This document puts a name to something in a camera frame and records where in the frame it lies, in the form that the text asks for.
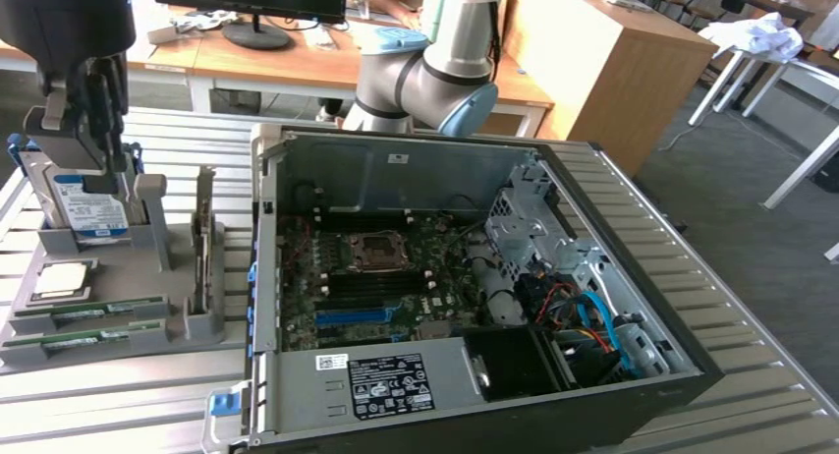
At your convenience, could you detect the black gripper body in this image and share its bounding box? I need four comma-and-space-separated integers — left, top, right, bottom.
0, 0, 137, 97

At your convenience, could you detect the green RAM stick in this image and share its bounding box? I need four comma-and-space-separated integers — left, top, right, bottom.
1, 324, 167, 351
13, 299, 167, 321

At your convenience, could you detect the black RAM slot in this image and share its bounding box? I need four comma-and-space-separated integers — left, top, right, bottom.
328, 284, 429, 292
327, 290, 431, 299
329, 272, 427, 280
329, 278, 428, 286

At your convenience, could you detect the hard disk with blue label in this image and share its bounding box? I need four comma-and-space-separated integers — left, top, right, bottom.
17, 147, 143, 240

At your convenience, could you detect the white clutter on desk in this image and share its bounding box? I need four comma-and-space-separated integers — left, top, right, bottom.
144, 7, 241, 46

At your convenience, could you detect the silver CPU chip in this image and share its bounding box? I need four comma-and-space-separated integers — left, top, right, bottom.
32, 263, 95, 299

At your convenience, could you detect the grey printed parts rack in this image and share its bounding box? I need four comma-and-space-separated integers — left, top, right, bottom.
0, 104, 252, 372

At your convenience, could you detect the metal CPU socket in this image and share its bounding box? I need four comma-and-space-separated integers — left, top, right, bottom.
344, 231, 412, 274

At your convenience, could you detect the blue expansion slot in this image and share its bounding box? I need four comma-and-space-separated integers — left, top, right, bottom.
316, 308, 391, 326

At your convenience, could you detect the green motherboard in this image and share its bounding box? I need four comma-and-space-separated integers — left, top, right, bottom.
277, 212, 491, 352

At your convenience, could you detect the black expansion slot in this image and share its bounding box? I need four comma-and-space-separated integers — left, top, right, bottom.
319, 330, 396, 341

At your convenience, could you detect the blue case release latch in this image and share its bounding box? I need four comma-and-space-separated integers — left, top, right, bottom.
203, 382, 256, 422

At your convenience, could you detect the grey power supply unit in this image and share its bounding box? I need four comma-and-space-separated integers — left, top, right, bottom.
272, 346, 491, 434

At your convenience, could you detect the perforated metal disk bay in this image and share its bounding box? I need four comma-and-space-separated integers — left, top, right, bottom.
483, 161, 595, 283

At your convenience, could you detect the black printed label sticker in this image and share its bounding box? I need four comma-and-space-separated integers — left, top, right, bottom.
349, 353, 437, 422

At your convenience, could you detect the black fan shroud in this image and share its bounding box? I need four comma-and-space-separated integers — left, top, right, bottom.
461, 324, 581, 402

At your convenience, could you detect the wooden cabinet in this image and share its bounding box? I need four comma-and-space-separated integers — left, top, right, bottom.
500, 0, 721, 180

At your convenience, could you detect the black open PC case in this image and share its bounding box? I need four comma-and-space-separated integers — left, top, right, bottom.
227, 123, 725, 454

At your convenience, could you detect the black chair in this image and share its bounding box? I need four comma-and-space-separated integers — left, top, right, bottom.
625, 0, 748, 32

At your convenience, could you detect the crumpled white paper bag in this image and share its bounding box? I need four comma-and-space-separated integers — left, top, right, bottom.
697, 11, 806, 65

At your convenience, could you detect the graphics card with metal bracket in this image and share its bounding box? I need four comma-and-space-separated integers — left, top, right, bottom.
189, 164, 228, 320

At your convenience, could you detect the wooden desk with white frame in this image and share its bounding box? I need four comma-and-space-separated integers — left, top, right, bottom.
0, 0, 559, 141

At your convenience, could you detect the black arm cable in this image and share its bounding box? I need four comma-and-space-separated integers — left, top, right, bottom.
488, 0, 505, 85

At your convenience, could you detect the white plastic cylinder duct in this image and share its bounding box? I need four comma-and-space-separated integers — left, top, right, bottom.
468, 245, 528, 325

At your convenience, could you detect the red and orange wire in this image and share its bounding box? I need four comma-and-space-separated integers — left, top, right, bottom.
533, 281, 604, 342

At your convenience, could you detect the blue flat data wire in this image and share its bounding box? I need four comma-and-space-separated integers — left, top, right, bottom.
573, 289, 643, 379

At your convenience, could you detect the white metal table frame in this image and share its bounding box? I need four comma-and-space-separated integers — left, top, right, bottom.
685, 43, 839, 210

